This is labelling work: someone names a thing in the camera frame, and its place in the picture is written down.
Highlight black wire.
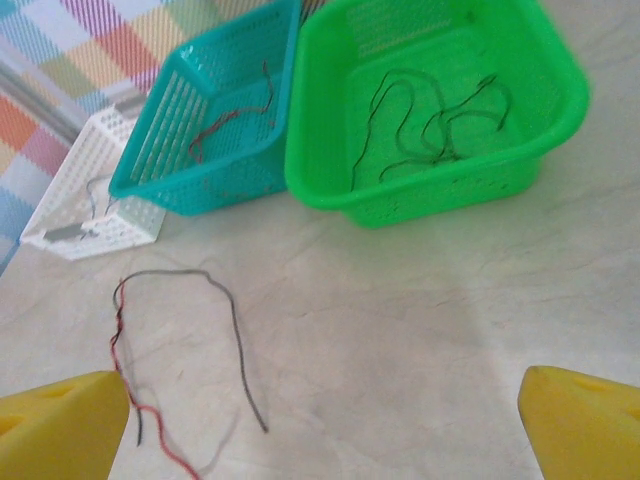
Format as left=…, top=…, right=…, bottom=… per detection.
left=349, top=69, right=449, bottom=192
left=378, top=112, right=464, bottom=182
left=109, top=268, right=270, bottom=447
left=422, top=72, right=514, bottom=154

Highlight white plastic basket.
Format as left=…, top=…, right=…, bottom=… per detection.
left=19, top=97, right=169, bottom=262

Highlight green plastic basket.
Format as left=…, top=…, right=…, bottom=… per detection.
left=283, top=0, right=592, bottom=230

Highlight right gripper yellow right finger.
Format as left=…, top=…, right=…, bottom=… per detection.
left=517, top=365, right=640, bottom=480

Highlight wires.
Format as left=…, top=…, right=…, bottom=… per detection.
left=189, top=107, right=266, bottom=164

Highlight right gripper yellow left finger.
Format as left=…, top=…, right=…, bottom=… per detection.
left=0, top=370, right=131, bottom=480

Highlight aluminium frame post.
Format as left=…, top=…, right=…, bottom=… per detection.
left=0, top=47, right=91, bottom=146

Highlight red wire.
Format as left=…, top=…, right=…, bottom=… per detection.
left=259, top=59, right=277, bottom=117
left=108, top=304, right=204, bottom=480

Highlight teal plastic basket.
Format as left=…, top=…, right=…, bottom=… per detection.
left=108, top=0, right=304, bottom=217

